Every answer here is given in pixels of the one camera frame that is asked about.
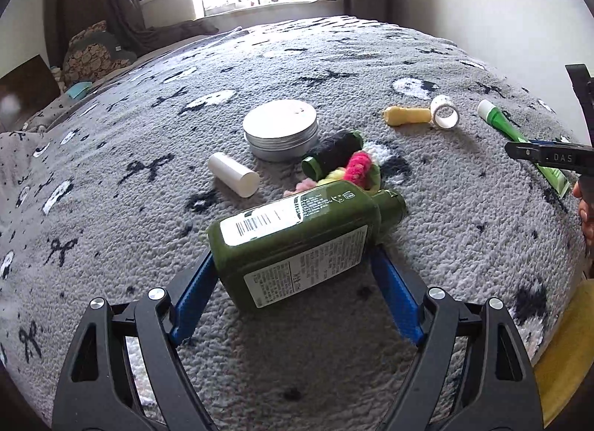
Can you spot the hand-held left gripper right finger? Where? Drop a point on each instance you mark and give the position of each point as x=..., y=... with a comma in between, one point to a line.
x=394, y=292

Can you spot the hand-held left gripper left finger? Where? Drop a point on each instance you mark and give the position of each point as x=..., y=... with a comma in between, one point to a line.
x=192, y=294

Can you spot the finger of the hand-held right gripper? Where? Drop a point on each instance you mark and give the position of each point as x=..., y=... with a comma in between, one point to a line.
x=547, y=155

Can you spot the dark green plastic bottle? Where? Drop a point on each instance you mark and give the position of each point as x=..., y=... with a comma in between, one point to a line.
x=297, y=240

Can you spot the person's right hand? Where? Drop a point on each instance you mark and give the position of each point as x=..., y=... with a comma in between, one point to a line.
x=586, y=217

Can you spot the green tube with white cap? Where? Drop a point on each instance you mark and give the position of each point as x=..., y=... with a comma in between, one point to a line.
x=515, y=134

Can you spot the white tape roll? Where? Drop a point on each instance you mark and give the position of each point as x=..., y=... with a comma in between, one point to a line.
x=445, y=111

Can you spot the white cylindrical tube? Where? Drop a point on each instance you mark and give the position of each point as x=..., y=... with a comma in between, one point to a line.
x=233, y=174

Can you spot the pink and yellow fuzzy scrunchie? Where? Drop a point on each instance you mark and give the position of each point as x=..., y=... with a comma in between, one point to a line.
x=355, y=171

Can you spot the pale pink cloth scrap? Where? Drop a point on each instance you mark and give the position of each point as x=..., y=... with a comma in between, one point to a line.
x=301, y=187

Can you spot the yellow rubber balloon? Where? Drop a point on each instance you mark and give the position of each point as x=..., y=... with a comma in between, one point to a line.
x=406, y=115

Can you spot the black thread spool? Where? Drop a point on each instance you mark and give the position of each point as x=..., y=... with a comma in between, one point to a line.
x=332, y=152

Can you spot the grey printed blanket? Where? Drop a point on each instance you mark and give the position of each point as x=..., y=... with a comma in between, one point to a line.
x=297, y=143

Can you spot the yellow bin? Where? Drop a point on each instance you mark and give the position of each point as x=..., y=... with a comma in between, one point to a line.
x=568, y=356

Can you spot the round silver metal tin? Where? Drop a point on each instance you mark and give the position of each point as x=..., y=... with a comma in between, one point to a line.
x=281, y=130

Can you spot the teal small packet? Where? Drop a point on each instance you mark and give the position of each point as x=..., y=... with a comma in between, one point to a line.
x=79, y=90

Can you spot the brown patterned cushion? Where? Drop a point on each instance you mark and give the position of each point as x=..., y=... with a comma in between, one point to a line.
x=90, y=55

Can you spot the brown wooden board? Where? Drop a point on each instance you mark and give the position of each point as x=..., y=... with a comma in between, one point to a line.
x=25, y=87

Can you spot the white storage box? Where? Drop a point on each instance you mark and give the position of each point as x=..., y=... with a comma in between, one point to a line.
x=169, y=4

